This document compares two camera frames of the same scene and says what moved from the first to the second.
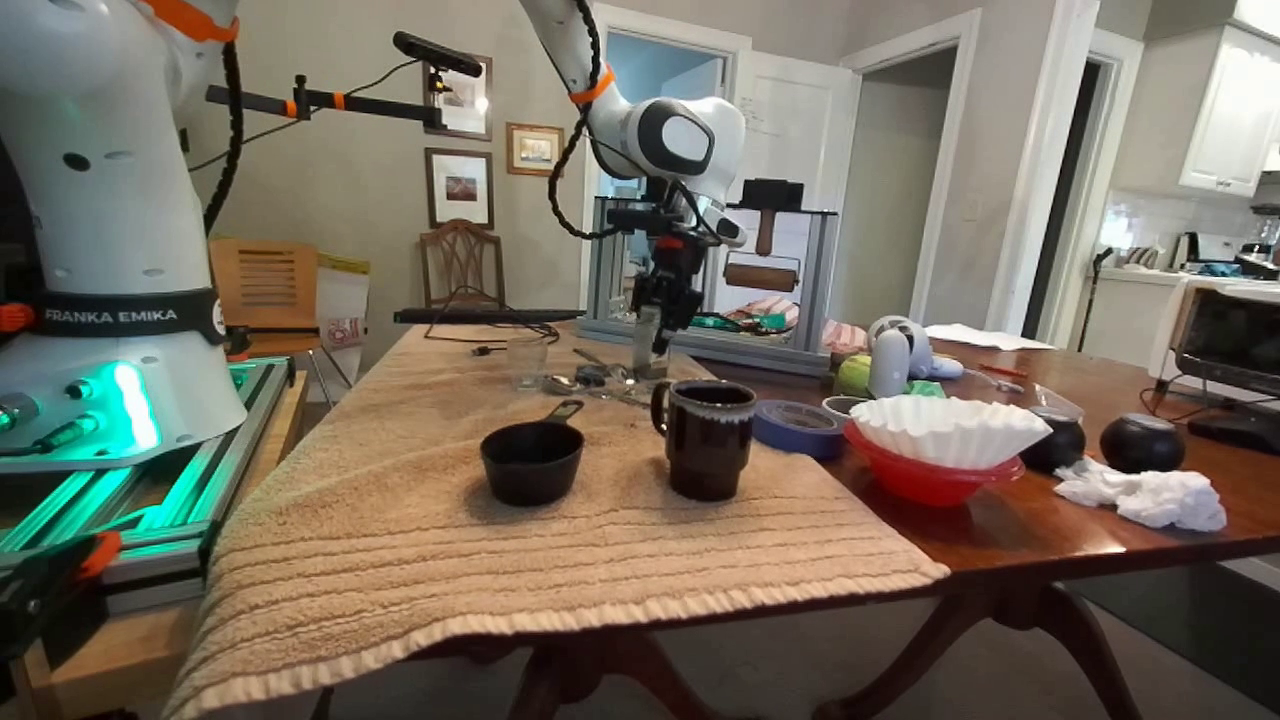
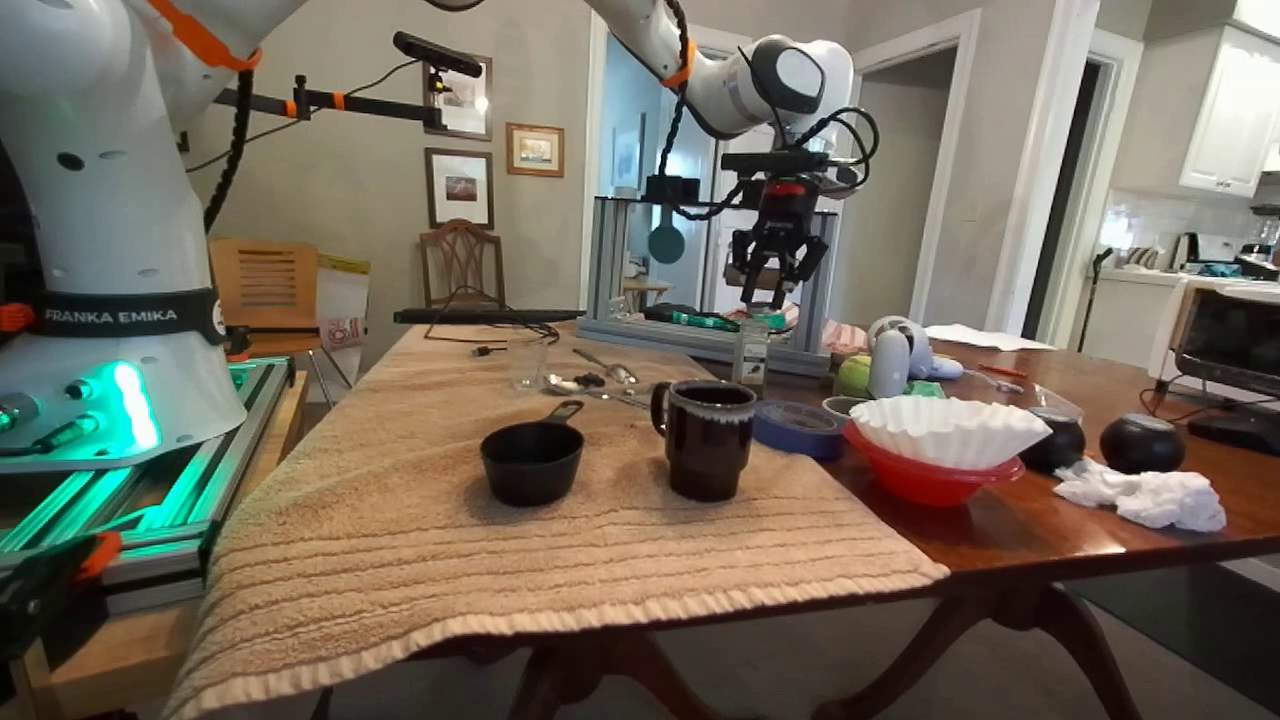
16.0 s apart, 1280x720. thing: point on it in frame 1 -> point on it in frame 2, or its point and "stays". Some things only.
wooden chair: (462, 263) stays
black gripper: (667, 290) -> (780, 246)
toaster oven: (1225, 332) stays
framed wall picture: (457, 185) stays
